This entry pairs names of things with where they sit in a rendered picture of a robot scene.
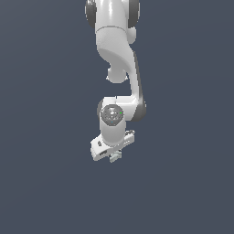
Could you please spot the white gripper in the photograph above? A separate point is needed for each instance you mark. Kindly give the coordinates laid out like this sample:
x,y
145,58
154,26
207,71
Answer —
x,y
100,149

